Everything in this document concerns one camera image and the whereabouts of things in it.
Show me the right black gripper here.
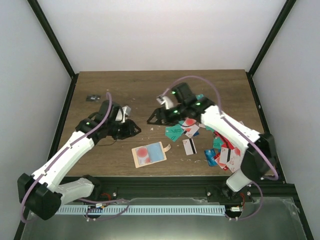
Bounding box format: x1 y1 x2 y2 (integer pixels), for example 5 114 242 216
147 103 187 127

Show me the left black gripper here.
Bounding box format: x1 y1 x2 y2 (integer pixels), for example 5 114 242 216
108 119 142 140

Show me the beige card holder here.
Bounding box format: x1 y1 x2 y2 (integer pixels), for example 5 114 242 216
131 141 171 168

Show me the white card red circle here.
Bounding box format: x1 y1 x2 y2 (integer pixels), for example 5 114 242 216
181 118 200 138

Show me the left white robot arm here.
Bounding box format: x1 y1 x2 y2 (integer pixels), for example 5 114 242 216
17 105 141 220

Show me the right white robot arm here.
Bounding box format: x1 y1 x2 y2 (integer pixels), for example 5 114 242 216
150 95 279 202

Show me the teal VIP card front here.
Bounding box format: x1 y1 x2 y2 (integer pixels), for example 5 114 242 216
165 125 184 142

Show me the white card magnetic stripe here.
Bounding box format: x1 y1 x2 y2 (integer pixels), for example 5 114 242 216
182 138 197 156

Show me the far teal card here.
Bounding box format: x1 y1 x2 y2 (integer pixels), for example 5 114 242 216
196 94 204 100

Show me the small black card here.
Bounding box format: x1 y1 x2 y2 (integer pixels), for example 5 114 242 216
86 94 101 102

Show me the blue card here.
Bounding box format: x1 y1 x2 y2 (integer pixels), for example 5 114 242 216
204 148 218 167

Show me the white card red pattern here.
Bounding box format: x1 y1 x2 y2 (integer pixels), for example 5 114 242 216
215 147 243 173

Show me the black frame rail front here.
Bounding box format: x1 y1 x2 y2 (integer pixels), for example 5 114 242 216
32 176 296 201

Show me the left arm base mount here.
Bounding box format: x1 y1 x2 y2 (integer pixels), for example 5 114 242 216
74 174 116 202

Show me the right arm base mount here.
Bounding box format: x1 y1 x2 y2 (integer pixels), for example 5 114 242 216
205 184 252 205

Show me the light blue slotted cable duct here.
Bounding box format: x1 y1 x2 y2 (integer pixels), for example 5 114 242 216
56 205 226 217

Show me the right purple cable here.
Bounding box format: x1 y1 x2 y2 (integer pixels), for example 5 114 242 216
164 75 280 181

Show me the purple cable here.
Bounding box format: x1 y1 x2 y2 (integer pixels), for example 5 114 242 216
164 75 280 181
20 92 113 223

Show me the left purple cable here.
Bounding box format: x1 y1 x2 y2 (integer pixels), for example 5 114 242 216
20 92 113 223

